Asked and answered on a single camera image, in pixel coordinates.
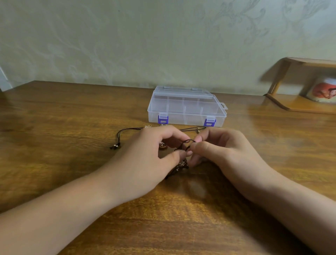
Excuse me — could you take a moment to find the person's right forearm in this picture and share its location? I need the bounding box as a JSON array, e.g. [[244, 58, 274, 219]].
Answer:
[[247, 176, 336, 255]]

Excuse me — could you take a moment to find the person's left hand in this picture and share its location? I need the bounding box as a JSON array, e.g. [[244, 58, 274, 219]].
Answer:
[[94, 125, 191, 205]]

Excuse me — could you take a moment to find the person's right hand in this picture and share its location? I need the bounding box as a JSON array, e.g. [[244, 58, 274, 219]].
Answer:
[[186, 126, 277, 201]]

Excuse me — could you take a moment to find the wooden shelf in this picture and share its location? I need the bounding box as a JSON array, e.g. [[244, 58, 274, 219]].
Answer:
[[264, 57, 336, 115]]

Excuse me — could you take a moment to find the white printed mug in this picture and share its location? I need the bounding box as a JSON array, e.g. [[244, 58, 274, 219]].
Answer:
[[306, 76, 336, 103]]

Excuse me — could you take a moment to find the person's left forearm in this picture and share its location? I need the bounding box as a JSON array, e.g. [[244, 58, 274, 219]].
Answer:
[[0, 172, 127, 255]]

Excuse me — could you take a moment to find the clear plastic organizer box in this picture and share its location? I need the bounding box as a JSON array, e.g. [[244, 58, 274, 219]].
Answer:
[[147, 85, 229, 128]]

